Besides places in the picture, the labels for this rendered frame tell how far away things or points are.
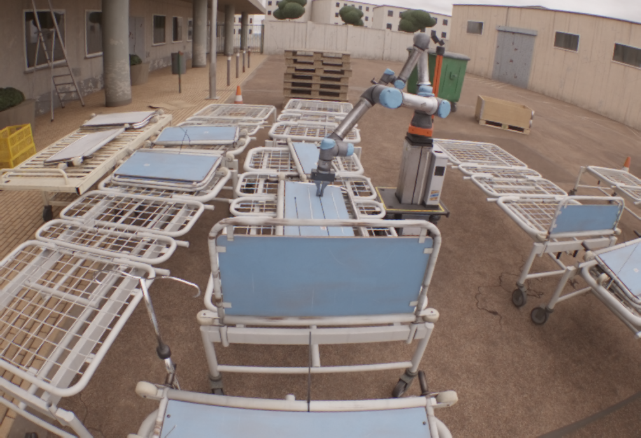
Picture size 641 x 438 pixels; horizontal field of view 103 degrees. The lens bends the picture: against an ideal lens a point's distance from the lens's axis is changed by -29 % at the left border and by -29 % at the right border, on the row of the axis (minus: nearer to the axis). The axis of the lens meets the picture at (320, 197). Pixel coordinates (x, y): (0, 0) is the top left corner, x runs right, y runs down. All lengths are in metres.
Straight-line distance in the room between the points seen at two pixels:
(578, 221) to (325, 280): 1.78
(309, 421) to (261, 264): 0.50
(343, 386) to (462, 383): 0.60
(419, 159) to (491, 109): 5.44
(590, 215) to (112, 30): 8.07
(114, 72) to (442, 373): 7.68
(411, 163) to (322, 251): 1.61
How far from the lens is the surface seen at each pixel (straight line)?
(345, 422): 0.97
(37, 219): 3.58
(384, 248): 1.14
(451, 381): 1.89
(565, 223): 2.38
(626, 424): 2.27
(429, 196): 2.69
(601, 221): 2.68
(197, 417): 0.99
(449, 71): 8.34
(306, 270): 1.15
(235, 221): 1.04
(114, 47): 8.04
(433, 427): 1.02
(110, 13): 8.07
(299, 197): 1.97
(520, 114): 8.11
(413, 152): 2.58
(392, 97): 1.98
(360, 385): 1.76
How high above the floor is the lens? 1.44
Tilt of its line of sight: 26 degrees down
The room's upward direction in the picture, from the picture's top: 4 degrees clockwise
